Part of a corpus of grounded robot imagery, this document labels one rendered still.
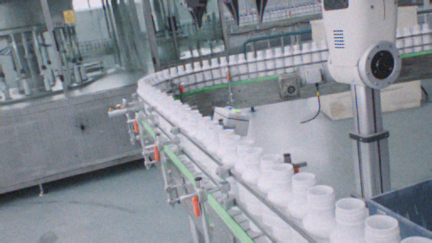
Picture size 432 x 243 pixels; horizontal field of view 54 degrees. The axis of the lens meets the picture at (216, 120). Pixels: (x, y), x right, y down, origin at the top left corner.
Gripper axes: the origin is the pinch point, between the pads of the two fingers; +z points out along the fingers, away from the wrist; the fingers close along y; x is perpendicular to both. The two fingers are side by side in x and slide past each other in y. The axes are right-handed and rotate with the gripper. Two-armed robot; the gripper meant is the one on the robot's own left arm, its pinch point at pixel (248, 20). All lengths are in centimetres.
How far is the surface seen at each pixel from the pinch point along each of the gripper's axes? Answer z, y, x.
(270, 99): 52, 70, 151
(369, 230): 25, -15, -64
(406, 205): 50, 27, -22
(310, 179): 24, -13, -48
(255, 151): 24.8, -13.2, -27.1
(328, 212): 27, -14, -54
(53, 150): 96, -83, 330
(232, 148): 26.0, -15.0, -18.3
